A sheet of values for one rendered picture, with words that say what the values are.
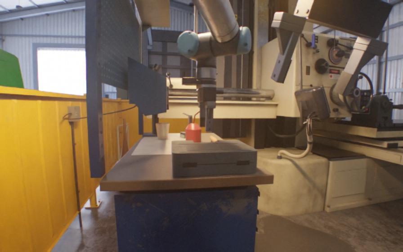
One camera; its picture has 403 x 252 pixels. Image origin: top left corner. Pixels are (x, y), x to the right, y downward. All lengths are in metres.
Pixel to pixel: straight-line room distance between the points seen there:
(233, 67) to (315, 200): 1.78
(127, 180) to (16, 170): 0.94
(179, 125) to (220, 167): 3.53
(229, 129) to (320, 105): 1.26
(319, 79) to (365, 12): 1.87
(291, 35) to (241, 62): 2.21
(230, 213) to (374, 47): 0.57
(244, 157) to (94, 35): 0.53
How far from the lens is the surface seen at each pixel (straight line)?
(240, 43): 0.59
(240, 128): 2.52
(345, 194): 2.83
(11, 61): 3.79
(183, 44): 0.64
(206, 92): 0.69
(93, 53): 0.61
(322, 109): 1.52
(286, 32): 0.35
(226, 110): 2.03
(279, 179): 2.24
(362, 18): 0.40
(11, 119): 1.40
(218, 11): 0.51
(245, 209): 0.72
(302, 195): 2.41
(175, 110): 1.93
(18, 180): 1.47
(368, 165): 2.98
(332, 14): 0.36
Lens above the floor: 1.15
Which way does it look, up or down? 6 degrees down
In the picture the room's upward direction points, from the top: 1 degrees clockwise
